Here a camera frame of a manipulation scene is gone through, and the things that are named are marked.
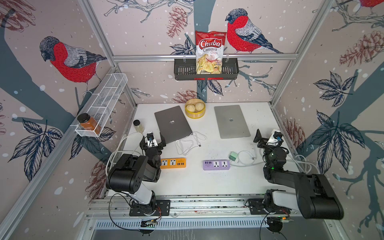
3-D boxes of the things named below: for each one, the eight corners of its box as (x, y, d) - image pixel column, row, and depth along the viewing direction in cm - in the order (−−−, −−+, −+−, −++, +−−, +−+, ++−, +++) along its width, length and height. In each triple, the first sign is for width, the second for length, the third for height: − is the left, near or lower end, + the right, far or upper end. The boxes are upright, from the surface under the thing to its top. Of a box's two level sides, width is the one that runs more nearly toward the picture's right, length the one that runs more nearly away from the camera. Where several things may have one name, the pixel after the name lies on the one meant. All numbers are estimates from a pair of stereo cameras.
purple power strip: (202, 170, 88) (203, 168, 86) (202, 161, 92) (202, 159, 89) (229, 170, 88) (230, 168, 86) (228, 161, 92) (229, 159, 89)
